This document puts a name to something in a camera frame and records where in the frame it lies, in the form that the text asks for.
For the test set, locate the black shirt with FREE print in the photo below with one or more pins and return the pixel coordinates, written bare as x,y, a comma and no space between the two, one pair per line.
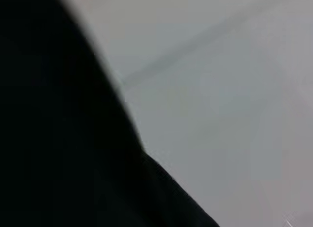
61,139

